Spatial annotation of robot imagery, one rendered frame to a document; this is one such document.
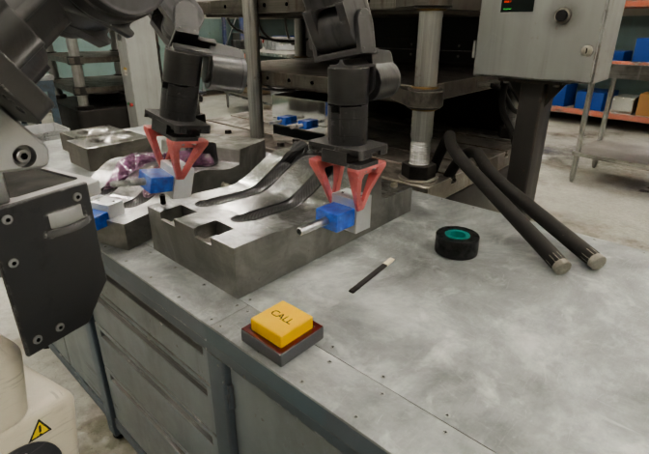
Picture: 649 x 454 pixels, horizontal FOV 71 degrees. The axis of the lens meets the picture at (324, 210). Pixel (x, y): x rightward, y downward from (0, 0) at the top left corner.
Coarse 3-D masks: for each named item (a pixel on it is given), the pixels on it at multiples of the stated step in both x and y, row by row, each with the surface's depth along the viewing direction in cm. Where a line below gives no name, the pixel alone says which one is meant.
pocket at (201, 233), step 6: (210, 222) 78; (216, 222) 79; (198, 228) 76; (204, 228) 77; (210, 228) 78; (216, 228) 79; (222, 228) 78; (228, 228) 77; (234, 228) 76; (198, 234) 77; (204, 234) 78; (210, 234) 79; (216, 234) 80; (204, 240) 75; (210, 240) 78
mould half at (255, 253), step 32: (224, 192) 93; (288, 192) 91; (320, 192) 88; (384, 192) 100; (160, 224) 83; (192, 224) 77; (256, 224) 77; (288, 224) 78; (192, 256) 78; (224, 256) 71; (256, 256) 73; (288, 256) 78; (320, 256) 85; (224, 288) 74; (256, 288) 75
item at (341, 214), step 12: (336, 192) 71; (348, 192) 71; (336, 204) 70; (348, 204) 69; (324, 216) 67; (336, 216) 66; (348, 216) 67; (360, 216) 69; (300, 228) 63; (312, 228) 64; (324, 228) 68; (336, 228) 66; (348, 228) 70; (360, 228) 70
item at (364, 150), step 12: (336, 108) 64; (348, 108) 62; (360, 108) 62; (336, 120) 63; (348, 120) 62; (360, 120) 63; (336, 132) 64; (348, 132) 63; (360, 132) 64; (312, 144) 67; (324, 144) 65; (336, 144) 64; (348, 144) 64; (360, 144) 64; (372, 144) 65; (384, 144) 65; (360, 156) 61
